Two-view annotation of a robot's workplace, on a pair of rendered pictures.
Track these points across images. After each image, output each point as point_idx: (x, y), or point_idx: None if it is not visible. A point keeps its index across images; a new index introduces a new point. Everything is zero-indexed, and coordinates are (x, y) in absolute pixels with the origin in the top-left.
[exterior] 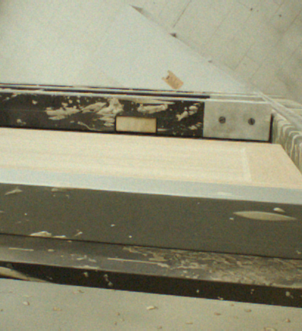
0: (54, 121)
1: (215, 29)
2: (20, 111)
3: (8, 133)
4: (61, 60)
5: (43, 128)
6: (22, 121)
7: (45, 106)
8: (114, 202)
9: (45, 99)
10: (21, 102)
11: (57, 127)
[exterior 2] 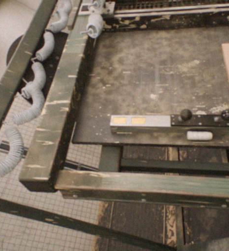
0: None
1: None
2: (215, 18)
3: None
4: None
5: (224, 24)
6: (215, 22)
7: (227, 15)
8: None
9: (228, 12)
10: (216, 15)
11: None
